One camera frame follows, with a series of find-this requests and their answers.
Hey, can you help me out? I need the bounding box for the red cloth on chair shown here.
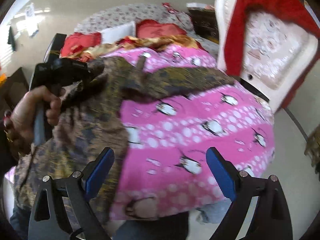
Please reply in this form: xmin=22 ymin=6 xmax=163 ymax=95
xmin=224 ymin=0 xmax=320 ymax=108

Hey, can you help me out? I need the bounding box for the white pillow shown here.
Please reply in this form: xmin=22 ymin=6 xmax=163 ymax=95
xmin=100 ymin=21 xmax=136 ymax=44

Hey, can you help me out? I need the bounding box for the dark wooden headboard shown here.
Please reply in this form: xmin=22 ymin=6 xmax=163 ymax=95
xmin=188 ymin=8 xmax=219 ymax=44

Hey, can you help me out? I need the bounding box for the dark wooden cabinet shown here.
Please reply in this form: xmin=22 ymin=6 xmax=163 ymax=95
xmin=0 ymin=67 xmax=29 ymax=118

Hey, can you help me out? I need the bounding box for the person's left hand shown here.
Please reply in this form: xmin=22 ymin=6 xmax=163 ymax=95
xmin=2 ymin=86 xmax=61 ymax=154

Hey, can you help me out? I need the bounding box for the pink penguin blanket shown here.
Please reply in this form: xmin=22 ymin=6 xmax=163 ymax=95
xmin=4 ymin=44 xmax=276 ymax=221

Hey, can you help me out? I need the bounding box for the brown floral patterned garment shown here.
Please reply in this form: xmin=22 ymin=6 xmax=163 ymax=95
xmin=14 ymin=56 xmax=234 ymax=225

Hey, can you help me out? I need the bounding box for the red gold crumpled blanket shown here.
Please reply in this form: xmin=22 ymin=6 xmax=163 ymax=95
xmin=60 ymin=19 xmax=203 ymax=62

